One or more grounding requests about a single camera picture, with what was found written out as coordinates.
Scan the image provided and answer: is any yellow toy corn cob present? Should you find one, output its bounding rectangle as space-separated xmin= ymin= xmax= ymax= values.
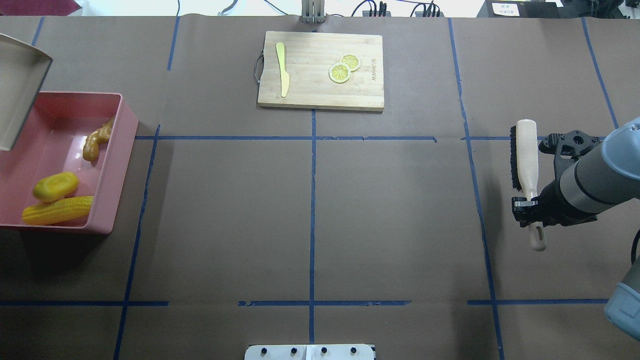
xmin=22 ymin=196 xmax=94 ymax=226

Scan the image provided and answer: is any yellow toy potato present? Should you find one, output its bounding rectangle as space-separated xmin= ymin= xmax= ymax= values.
xmin=32 ymin=171 xmax=80 ymax=203

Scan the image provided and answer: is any pink plastic bin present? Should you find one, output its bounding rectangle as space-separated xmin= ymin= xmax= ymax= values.
xmin=0 ymin=91 xmax=138 ymax=235

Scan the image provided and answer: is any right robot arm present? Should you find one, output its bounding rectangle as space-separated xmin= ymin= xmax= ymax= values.
xmin=509 ymin=118 xmax=640 ymax=251

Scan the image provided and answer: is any aluminium frame post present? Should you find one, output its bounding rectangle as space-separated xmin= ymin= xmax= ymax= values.
xmin=301 ymin=0 xmax=326 ymax=24

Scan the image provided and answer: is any white pillar mount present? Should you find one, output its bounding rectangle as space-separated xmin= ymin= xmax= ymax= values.
xmin=244 ymin=343 xmax=377 ymax=360

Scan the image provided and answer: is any brown toy ginger root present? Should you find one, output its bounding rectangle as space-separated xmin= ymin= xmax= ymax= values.
xmin=82 ymin=117 xmax=115 ymax=162

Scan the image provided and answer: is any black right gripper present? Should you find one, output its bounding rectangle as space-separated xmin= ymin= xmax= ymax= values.
xmin=511 ymin=130 xmax=604 ymax=228

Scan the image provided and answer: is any beige hand brush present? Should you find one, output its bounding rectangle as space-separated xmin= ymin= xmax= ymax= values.
xmin=509 ymin=119 xmax=547 ymax=252

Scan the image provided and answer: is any yellow plastic knife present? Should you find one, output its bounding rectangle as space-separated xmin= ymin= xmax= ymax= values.
xmin=275 ymin=42 xmax=291 ymax=99

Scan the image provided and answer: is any beige plastic dustpan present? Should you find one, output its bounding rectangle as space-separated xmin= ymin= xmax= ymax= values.
xmin=0 ymin=34 xmax=53 ymax=151

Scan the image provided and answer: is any bamboo cutting board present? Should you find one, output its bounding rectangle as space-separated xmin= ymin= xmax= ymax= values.
xmin=257 ymin=30 xmax=386 ymax=113

